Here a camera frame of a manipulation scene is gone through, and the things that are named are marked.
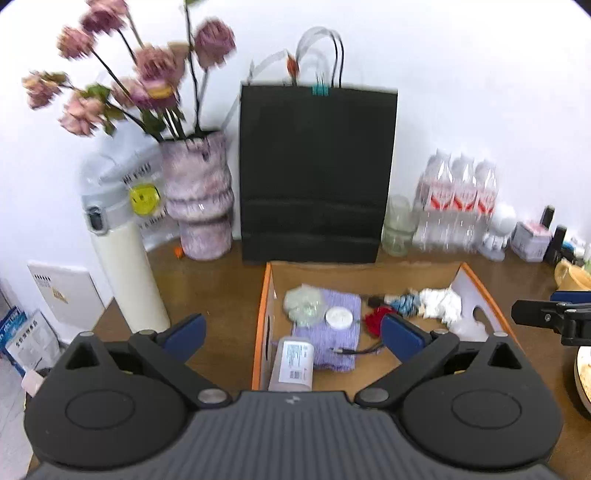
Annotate white bowl with food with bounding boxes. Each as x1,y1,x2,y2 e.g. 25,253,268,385
574,346,591,413

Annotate small purple white box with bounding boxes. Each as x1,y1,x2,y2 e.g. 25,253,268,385
510,222,552,263

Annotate cream thermos bottle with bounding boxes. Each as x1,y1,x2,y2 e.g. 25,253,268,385
81,193,170,333

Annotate left water bottle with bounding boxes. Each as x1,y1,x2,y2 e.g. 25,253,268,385
414,150,453,251

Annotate water bottle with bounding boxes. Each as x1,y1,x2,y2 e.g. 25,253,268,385
451,155,478,250
475,161,499,245
414,150,453,251

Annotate purple ceramic vase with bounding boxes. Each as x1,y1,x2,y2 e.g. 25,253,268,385
160,131,235,261

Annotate dried pink flowers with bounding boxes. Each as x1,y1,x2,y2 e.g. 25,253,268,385
22,1,236,143

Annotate blue knitted item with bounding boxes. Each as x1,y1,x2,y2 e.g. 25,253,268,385
384,290,424,318

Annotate yellow mug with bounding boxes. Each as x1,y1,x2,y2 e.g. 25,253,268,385
554,259,591,291

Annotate black paper shopping bag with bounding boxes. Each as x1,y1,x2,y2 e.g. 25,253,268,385
239,27,398,263

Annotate middle water bottle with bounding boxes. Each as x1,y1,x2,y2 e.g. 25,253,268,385
451,155,478,250

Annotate white plastic smiley bag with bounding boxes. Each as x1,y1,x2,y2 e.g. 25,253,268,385
79,126,179,252

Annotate black cable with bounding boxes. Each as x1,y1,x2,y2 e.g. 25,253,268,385
329,339,387,356

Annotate pale green round puff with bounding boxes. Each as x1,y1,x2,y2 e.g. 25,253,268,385
283,284,327,327

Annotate red fabric item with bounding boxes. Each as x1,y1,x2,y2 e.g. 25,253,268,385
363,305,398,338

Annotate right water bottle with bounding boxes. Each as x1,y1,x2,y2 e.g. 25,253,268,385
475,161,499,245

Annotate white round jar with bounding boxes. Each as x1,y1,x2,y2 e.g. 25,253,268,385
325,306,353,331

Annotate clear labelled bottle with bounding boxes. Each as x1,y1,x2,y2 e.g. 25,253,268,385
269,337,315,392

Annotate clear glass jar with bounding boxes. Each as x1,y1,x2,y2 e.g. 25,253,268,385
382,195,416,257

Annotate white robot figurine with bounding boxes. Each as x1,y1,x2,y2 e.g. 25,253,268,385
478,215,517,262

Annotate red orange cardboard box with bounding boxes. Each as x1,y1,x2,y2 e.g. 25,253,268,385
252,262,513,397

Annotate black small bottle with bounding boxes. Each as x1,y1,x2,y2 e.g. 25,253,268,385
540,205,555,230
544,225,567,266

